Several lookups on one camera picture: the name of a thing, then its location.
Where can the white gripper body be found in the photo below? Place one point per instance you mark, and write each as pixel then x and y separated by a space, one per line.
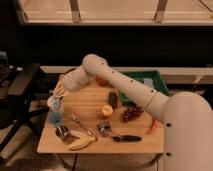
pixel 69 84

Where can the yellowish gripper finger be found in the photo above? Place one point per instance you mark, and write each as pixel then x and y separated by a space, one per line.
pixel 60 91

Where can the white towel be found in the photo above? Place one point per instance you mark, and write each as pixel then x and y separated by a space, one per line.
pixel 55 101

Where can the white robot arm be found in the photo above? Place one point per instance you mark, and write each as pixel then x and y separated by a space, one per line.
pixel 187 117

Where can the white plastic cup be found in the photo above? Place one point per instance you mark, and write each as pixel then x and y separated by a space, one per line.
pixel 54 104

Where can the blue plastic cup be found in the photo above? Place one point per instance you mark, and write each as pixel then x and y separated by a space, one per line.
pixel 55 119

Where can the metal measuring cup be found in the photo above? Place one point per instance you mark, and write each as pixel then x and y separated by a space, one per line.
pixel 62 131

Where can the silver fork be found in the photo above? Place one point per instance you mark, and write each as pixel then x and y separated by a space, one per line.
pixel 77 120

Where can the red bowl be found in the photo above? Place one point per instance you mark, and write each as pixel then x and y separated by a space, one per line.
pixel 101 82

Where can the wooden table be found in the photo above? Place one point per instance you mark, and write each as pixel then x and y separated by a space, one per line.
pixel 87 104

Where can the black office chair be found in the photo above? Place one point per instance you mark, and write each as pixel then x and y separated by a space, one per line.
pixel 15 98

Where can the yellow banana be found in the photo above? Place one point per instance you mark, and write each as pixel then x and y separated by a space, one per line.
pixel 82 140

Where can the bunch of dark grapes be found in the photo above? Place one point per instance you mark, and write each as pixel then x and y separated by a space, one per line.
pixel 132 112

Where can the green plastic tray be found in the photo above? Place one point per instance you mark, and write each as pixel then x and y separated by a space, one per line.
pixel 152 79

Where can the red chili pepper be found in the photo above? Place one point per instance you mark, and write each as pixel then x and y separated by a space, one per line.
pixel 153 126

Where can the black-handled kitchen tool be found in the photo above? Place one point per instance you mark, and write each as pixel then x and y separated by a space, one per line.
pixel 105 130

